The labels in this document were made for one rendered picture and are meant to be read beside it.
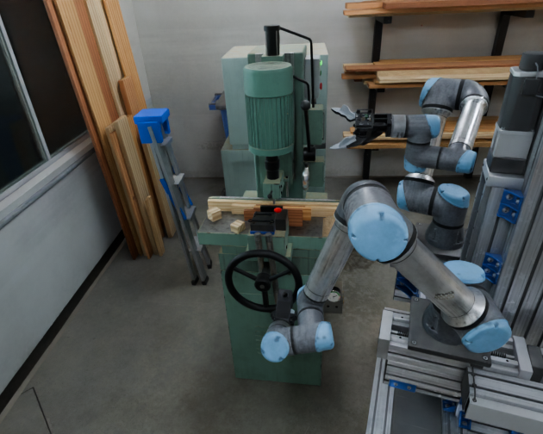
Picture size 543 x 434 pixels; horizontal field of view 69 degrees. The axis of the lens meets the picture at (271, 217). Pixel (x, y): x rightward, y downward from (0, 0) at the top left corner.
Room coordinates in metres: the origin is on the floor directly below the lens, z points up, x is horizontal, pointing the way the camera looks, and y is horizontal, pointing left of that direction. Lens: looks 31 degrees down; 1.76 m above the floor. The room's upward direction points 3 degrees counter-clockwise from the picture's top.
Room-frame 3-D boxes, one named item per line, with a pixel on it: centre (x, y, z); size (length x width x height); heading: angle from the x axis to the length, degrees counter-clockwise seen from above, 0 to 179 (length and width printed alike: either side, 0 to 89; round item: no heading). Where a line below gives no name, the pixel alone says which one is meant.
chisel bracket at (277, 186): (1.47, -0.02, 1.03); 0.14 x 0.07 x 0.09; 170
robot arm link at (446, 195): (1.32, -0.70, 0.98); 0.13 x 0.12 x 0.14; 58
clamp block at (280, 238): (1.26, 0.01, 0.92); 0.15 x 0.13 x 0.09; 80
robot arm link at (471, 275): (0.85, -0.53, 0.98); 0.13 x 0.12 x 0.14; 177
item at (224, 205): (1.47, -0.02, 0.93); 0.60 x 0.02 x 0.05; 80
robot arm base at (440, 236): (1.32, -0.70, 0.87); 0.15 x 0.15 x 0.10
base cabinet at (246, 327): (1.57, -0.03, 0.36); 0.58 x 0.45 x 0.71; 170
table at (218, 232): (1.35, 0.00, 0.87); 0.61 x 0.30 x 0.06; 80
